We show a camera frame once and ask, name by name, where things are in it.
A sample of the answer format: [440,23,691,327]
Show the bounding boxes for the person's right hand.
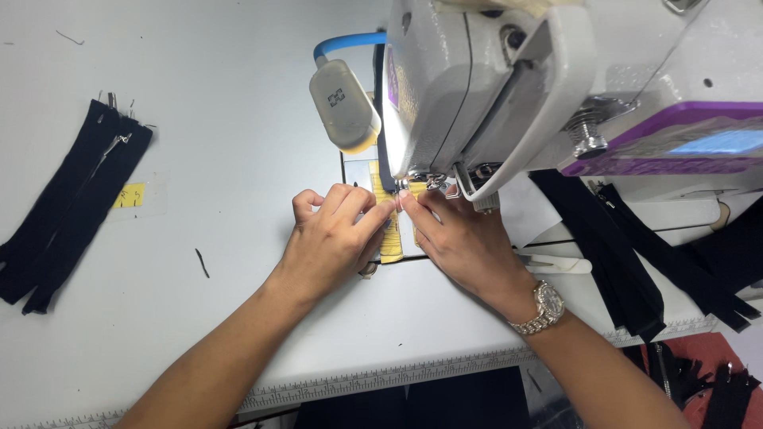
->
[397,189,531,323]

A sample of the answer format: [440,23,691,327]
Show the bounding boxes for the person's left hand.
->
[274,184,398,306]

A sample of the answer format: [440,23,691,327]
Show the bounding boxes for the long yellow tape strip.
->
[368,161,405,265]

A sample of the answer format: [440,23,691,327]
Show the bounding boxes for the white paper sheet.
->
[500,173,565,250]

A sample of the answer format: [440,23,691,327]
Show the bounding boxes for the metal presser foot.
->
[397,173,448,193]

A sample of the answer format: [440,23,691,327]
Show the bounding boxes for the white thread snips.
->
[517,253,595,276]

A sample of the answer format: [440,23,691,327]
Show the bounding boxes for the silver jewelled wristwatch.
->
[508,280,566,336]

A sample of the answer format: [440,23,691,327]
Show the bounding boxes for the black zipper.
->
[529,169,667,344]
[0,98,129,305]
[597,183,761,334]
[22,118,155,316]

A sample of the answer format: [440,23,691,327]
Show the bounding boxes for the beige sewing lamp head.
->
[309,58,383,156]

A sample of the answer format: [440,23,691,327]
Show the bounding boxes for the white measuring tape strip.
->
[18,316,720,429]

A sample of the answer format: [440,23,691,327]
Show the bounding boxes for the person's dark trousers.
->
[294,366,531,429]

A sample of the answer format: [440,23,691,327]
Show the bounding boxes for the white industrial sewing machine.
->
[341,0,763,263]

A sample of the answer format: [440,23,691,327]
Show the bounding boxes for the yellow paper label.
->
[112,182,147,210]

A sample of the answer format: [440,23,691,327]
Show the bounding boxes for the black fabric piece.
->
[686,195,763,294]

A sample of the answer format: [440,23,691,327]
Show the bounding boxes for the red bin with zippers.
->
[622,332,763,429]

